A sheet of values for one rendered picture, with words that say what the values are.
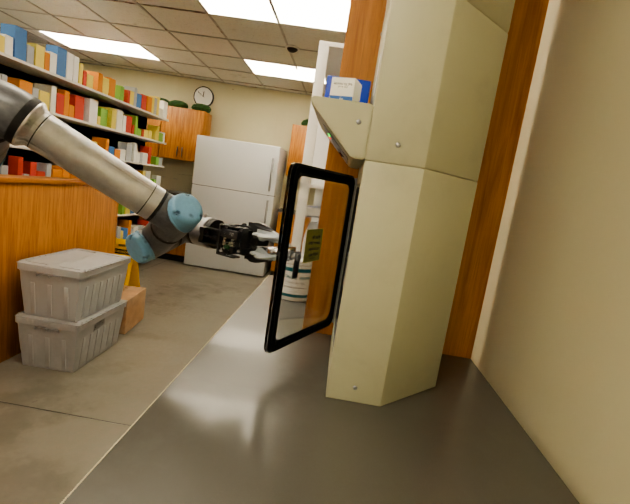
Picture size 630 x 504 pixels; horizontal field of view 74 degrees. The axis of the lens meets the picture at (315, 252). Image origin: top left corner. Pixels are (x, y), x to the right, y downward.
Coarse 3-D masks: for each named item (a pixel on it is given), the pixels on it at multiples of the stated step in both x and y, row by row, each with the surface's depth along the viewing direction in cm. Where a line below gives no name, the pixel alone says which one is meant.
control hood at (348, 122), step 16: (320, 96) 76; (320, 112) 77; (336, 112) 76; (352, 112) 76; (368, 112) 76; (336, 128) 77; (352, 128) 76; (368, 128) 77; (352, 144) 77; (352, 160) 83
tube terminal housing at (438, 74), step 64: (448, 0) 72; (384, 64) 74; (448, 64) 75; (384, 128) 76; (448, 128) 79; (384, 192) 78; (448, 192) 83; (384, 256) 79; (448, 256) 88; (384, 320) 81; (448, 320) 94; (384, 384) 83
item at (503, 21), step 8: (472, 0) 76; (480, 0) 77; (488, 0) 79; (496, 0) 80; (504, 0) 82; (512, 0) 84; (480, 8) 78; (488, 8) 79; (496, 8) 81; (504, 8) 82; (512, 8) 84; (488, 16) 80; (496, 16) 81; (504, 16) 83; (384, 24) 91; (496, 24) 82; (504, 24) 84
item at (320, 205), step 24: (288, 192) 82; (312, 192) 90; (336, 192) 100; (312, 216) 93; (336, 216) 103; (312, 240) 95; (336, 240) 106; (288, 264) 88; (312, 264) 97; (336, 264) 109; (288, 288) 90; (312, 288) 100; (288, 312) 92; (312, 312) 102
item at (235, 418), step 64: (256, 320) 123; (192, 384) 81; (256, 384) 85; (320, 384) 89; (448, 384) 99; (128, 448) 61; (192, 448) 63; (256, 448) 65; (320, 448) 67; (384, 448) 70; (448, 448) 73; (512, 448) 76
